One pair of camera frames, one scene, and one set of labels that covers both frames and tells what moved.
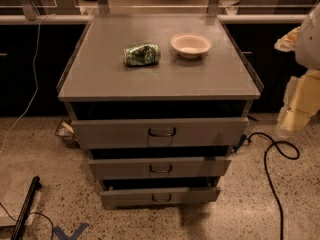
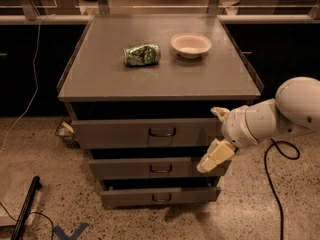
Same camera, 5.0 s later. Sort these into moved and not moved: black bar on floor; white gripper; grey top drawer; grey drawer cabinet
Moved: white gripper
Not moved: black bar on floor; grey top drawer; grey drawer cabinet
